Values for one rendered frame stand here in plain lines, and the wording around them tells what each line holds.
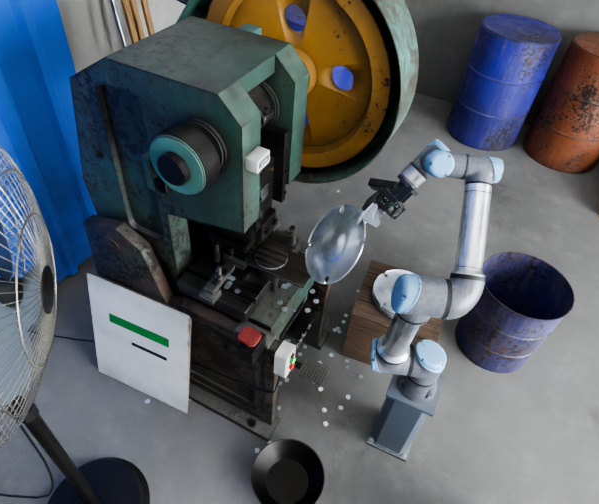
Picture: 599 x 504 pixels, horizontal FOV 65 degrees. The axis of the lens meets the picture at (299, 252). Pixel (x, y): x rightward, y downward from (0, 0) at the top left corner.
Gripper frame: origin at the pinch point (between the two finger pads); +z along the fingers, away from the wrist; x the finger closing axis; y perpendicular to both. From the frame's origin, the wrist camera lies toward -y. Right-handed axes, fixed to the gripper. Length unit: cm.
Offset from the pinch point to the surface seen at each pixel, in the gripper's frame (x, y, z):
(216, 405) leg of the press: 34, -6, 109
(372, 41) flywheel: -25, -27, -42
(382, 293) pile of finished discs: 69, -12, 24
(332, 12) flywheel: -33, -41, -40
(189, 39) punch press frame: -61, -45, -4
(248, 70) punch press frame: -55, -21, -11
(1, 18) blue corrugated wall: -87, -122, 44
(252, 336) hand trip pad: -10, 12, 50
